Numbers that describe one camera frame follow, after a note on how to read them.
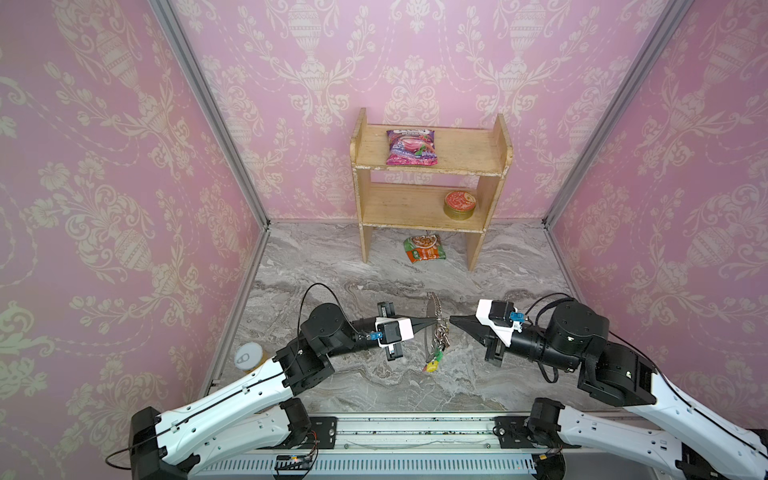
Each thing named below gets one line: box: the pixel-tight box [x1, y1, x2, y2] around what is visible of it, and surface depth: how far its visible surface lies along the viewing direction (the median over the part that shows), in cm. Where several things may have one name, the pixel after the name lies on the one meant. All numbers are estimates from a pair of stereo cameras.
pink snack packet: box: [386, 129, 438, 166], surface depth 76 cm
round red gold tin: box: [443, 191, 476, 220], surface depth 94 cm
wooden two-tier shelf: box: [350, 108, 514, 271], surface depth 84 cm
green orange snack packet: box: [404, 234, 447, 263], surface depth 115 cm
